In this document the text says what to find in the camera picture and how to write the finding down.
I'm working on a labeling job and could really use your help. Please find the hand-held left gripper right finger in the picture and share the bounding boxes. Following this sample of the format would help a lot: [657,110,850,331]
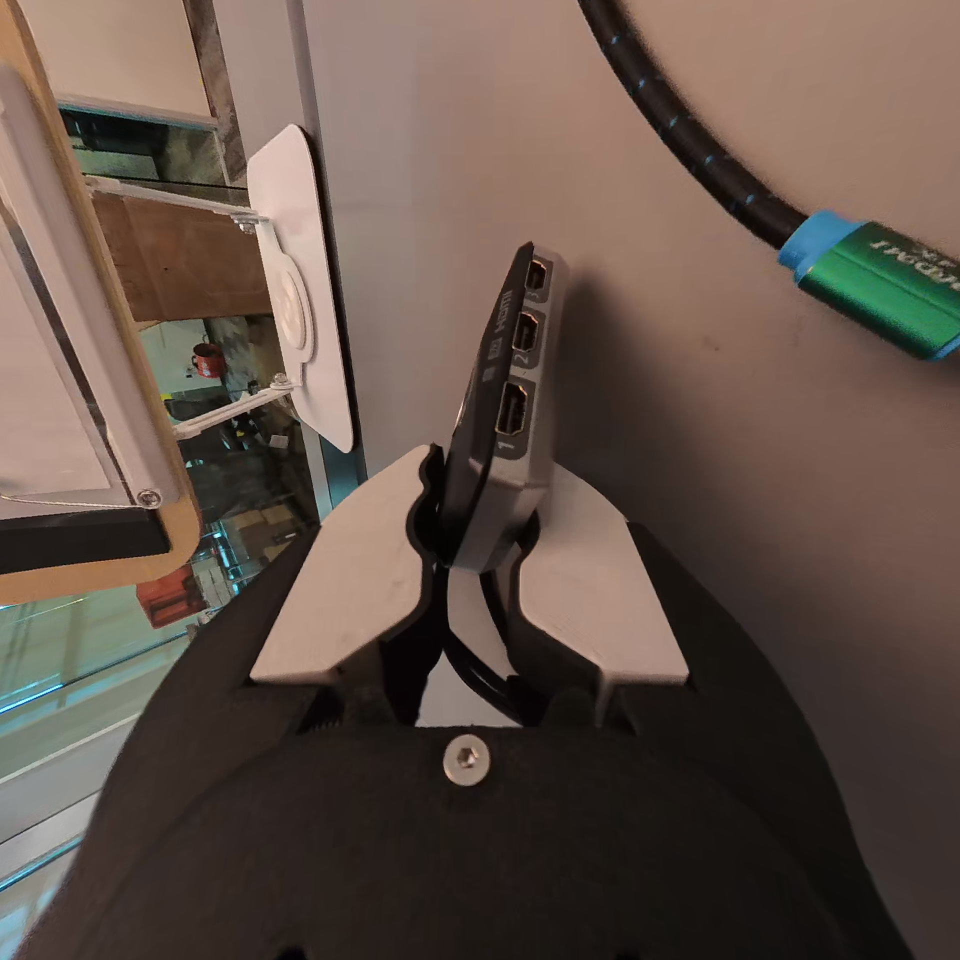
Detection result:
[510,457,690,687]

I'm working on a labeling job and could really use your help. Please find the grey hdmi switch box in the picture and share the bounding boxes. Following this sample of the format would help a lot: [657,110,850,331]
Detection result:
[437,241,569,575]

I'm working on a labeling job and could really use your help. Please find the orange box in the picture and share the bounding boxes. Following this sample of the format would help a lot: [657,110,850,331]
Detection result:
[137,566,199,630]

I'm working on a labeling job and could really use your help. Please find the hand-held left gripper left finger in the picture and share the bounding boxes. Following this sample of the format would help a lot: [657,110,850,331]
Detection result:
[249,444,445,687]

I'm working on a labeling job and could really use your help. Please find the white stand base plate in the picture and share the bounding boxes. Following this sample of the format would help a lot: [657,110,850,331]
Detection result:
[246,123,355,453]

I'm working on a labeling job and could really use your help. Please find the wooden framed sign board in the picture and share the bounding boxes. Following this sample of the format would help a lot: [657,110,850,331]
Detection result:
[0,0,205,606]

